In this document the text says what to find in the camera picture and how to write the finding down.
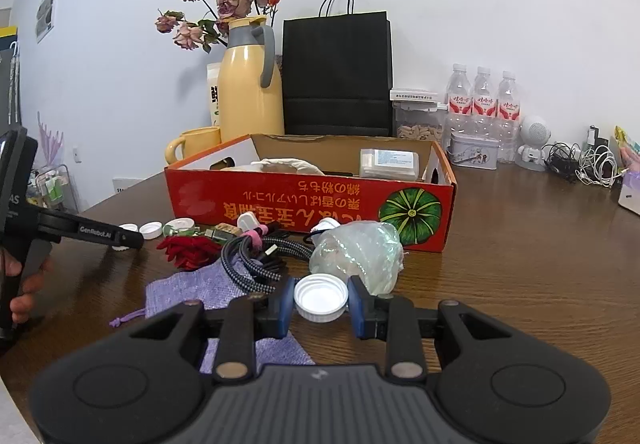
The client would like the purple fabric pouch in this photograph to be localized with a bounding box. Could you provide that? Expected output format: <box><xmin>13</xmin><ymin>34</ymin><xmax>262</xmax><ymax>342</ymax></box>
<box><xmin>110</xmin><ymin>262</ymin><xmax>314</xmax><ymax>368</ymax></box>

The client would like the braided charging cable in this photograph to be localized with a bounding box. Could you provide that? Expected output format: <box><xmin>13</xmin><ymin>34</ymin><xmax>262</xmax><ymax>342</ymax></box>
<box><xmin>219</xmin><ymin>223</ymin><xmax>314</xmax><ymax>295</ymax></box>

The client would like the clear plastic bag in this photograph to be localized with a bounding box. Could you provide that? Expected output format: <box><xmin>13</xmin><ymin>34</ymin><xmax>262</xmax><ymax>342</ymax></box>
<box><xmin>309</xmin><ymin>221</ymin><xmax>405</xmax><ymax>295</ymax></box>

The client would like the white bottle cap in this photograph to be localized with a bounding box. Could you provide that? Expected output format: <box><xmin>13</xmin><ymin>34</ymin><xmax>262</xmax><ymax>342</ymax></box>
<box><xmin>294</xmin><ymin>274</ymin><xmax>348</xmax><ymax>323</ymax></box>

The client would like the red fabric rose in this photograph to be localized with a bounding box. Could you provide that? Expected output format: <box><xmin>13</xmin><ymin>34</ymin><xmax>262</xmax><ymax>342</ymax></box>
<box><xmin>157</xmin><ymin>236</ymin><xmax>221</xmax><ymax>271</ymax></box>

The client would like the small wooden stamp block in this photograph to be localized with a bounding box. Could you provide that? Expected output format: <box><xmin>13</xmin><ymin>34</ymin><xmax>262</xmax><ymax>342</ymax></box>
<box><xmin>204</xmin><ymin>223</ymin><xmax>242</xmax><ymax>245</ymax></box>

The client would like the person left hand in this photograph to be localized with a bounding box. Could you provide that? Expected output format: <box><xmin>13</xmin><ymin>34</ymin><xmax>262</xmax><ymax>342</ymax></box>
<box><xmin>1</xmin><ymin>248</ymin><xmax>53</xmax><ymax>323</ymax></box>

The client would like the purple coral decoration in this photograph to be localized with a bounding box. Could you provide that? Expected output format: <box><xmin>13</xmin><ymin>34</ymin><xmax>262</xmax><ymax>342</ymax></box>
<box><xmin>37</xmin><ymin>113</ymin><xmax>64</xmax><ymax>167</ymax></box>

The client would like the white board on floor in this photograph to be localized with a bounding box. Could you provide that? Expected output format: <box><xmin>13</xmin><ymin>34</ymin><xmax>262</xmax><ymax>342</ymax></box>
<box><xmin>112</xmin><ymin>177</ymin><xmax>143</xmax><ymax>193</ymax></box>

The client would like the white charger plug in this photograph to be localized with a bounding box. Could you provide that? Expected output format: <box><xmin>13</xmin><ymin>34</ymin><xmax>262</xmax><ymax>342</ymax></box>
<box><xmin>236</xmin><ymin>211</ymin><xmax>269</xmax><ymax>236</ymax></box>

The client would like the white green-rimmed cap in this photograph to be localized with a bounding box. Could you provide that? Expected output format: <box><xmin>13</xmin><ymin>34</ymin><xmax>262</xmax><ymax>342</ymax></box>
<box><xmin>163</xmin><ymin>217</ymin><xmax>196</xmax><ymax>237</ymax></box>

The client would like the red cardboard box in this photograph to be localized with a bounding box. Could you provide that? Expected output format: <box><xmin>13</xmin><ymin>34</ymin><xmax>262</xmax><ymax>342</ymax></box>
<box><xmin>165</xmin><ymin>134</ymin><xmax>458</xmax><ymax>252</ymax></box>

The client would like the yellow ceramic mug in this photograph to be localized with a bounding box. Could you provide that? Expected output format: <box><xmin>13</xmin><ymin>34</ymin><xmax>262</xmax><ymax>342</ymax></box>
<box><xmin>165</xmin><ymin>126</ymin><xmax>221</xmax><ymax>164</ymax></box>

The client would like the small decorated tin box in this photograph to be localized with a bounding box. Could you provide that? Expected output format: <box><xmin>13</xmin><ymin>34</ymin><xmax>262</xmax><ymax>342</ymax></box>
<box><xmin>447</xmin><ymin>132</ymin><xmax>499</xmax><ymax>171</ymax></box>

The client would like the clear seed container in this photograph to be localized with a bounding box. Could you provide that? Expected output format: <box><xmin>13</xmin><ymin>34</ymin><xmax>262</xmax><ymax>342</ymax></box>
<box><xmin>390</xmin><ymin>89</ymin><xmax>447</xmax><ymax>143</ymax></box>

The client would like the water bottle left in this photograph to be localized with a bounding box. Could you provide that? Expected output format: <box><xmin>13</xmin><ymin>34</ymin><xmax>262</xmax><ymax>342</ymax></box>
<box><xmin>444</xmin><ymin>63</ymin><xmax>473</xmax><ymax>148</ymax></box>

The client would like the water bottle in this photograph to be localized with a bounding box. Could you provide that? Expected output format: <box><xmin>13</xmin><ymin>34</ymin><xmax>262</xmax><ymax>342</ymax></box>
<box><xmin>497</xmin><ymin>71</ymin><xmax>521</xmax><ymax>163</ymax></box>
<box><xmin>444</xmin><ymin>63</ymin><xmax>473</xmax><ymax>148</ymax></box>
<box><xmin>472</xmin><ymin>66</ymin><xmax>498</xmax><ymax>139</ymax></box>

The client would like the white milk carton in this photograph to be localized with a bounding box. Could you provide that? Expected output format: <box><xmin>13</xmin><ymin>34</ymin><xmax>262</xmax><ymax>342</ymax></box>
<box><xmin>207</xmin><ymin>62</ymin><xmax>221</xmax><ymax>126</ymax></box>

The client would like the yellow thermos jug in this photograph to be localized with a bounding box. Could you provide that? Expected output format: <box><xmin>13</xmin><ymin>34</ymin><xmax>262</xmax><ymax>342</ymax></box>
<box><xmin>218</xmin><ymin>14</ymin><xmax>284</xmax><ymax>143</ymax></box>

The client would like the water bottle middle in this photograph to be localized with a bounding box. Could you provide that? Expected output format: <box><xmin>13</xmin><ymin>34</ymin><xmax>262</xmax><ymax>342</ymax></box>
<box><xmin>472</xmin><ymin>66</ymin><xmax>498</xmax><ymax>139</ymax></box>

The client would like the white robot figurine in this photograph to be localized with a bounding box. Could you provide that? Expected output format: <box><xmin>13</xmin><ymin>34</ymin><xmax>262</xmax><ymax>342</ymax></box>
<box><xmin>515</xmin><ymin>115</ymin><xmax>551</xmax><ymax>172</ymax></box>

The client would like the water bottle right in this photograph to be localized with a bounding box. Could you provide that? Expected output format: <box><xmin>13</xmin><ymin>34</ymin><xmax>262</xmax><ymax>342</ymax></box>
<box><xmin>497</xmin><ymin>71</ymin><xmax>521</xmax><ymax>163</ymax></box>

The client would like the black paper bag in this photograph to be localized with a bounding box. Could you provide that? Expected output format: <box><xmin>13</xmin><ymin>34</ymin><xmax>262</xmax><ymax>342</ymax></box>
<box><xmin>281</xmin><ymin>0</ymin><xmax>393</xmax><ymax>137</ymax></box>

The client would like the purple tissue pack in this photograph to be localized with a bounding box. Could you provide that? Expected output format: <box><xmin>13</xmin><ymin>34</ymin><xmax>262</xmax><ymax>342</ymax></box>
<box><xmin>618</xmin><ymin>171</ymin><xmax>640</xmax><ymax>215</ymax></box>

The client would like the colourful snack packet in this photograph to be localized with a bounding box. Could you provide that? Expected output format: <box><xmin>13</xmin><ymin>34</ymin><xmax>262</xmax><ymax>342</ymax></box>
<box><xmin>614</xmin><ymin>125</ymin><xmax>640</xmax><ymax>173</ymax></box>

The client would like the wire storage cart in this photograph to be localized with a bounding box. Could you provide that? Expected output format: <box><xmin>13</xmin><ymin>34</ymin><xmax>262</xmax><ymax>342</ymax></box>
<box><xmin>26</xmin><ymin>164</ymin><xmax>79</xmax><ymax>214</ymax></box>

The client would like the wall picture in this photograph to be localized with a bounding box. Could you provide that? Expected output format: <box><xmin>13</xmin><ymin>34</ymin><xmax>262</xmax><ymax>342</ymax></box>
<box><xmin>35</xmin><ymin>0</ymin><xmax>56</xmax><ymax>43</ymax></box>

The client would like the tangled cables pile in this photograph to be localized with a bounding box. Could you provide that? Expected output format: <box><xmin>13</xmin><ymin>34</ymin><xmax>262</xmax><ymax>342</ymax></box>
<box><xmin>541</xmin><ymin>125</ymin><xmax>624</xmax><ymax>189</ymax></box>

